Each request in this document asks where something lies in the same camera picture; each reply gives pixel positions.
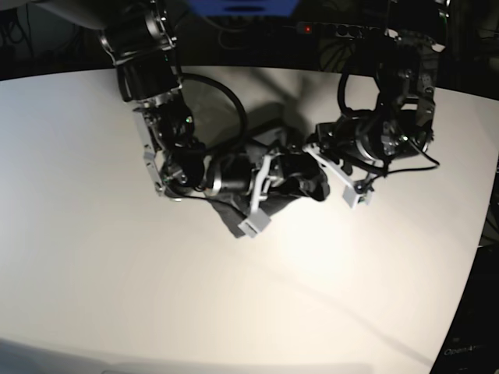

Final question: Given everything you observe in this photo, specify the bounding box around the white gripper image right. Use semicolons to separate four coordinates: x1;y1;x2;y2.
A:
303;143;375;209

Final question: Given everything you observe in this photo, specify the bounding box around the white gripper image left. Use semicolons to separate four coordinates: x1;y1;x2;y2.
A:
238;153;288;238

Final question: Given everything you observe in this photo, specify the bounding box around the dark grey T-shirt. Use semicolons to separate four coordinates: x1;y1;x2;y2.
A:
208;128;331;241

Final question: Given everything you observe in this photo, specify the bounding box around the black power strip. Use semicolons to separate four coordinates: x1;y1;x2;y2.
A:
296;22;380;39

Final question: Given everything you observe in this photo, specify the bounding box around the black OpenArm case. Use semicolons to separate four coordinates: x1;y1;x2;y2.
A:
430;245;498;373

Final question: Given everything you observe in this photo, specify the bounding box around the blue plastic box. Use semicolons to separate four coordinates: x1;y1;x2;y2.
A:
188;0;299;17

